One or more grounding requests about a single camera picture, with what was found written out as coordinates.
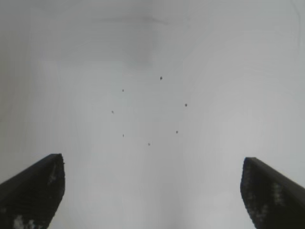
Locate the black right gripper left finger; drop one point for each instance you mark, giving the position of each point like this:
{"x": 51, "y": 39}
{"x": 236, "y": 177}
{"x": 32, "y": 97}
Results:
{"x": 31, "y": 190}

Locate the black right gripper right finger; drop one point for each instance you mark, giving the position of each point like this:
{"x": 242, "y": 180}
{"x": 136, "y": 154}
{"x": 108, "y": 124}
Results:
{"x": 271, "y": 195}

